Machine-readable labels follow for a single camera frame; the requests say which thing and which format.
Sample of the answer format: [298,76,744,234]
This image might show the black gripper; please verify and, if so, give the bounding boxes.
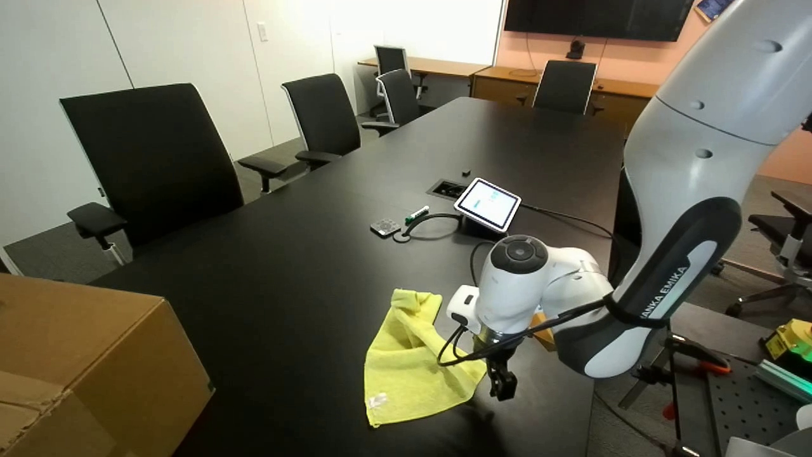
[485,333,526,401]

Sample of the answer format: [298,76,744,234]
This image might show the yellow cloth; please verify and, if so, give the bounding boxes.
[362,288,485,428]

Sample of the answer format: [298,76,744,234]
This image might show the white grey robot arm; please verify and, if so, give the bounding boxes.
[474,0,812,401]

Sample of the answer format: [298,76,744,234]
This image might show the white framed tablet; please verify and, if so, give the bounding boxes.
[454,178,522,234]

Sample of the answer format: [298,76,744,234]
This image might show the small black phone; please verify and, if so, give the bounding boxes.
[371,221,400,237]

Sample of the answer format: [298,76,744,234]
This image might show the yellow green box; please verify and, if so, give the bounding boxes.
[763,317,812,363]

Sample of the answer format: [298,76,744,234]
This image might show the black chair at far end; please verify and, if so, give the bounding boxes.
[534,61,596,114]

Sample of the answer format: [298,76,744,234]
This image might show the wooden sideboard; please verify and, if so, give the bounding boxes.
[356,53,653,122]

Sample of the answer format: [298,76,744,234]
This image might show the black chair at right edge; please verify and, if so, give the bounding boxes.
[713,193,812,317]

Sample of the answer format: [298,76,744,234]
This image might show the far black office chair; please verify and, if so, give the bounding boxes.
[376,46,423,99]

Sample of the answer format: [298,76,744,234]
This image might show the large black office chair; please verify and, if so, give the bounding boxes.
[62,84,243,249]

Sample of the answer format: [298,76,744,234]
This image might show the brown cardboard box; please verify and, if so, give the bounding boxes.
[0,273,214,457]

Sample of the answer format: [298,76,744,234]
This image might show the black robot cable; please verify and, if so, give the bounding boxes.
[433,293,630,371]

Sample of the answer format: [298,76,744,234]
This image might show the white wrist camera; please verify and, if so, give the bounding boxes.
[446,283,480,322]

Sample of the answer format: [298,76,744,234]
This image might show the black cable on table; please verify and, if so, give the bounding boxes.
[390,202,616,281]

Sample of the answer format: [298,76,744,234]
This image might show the red handled pliers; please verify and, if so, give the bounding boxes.
[638,333,730,383]

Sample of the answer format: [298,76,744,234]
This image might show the black wall television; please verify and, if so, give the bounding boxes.
[504,0,692,39]

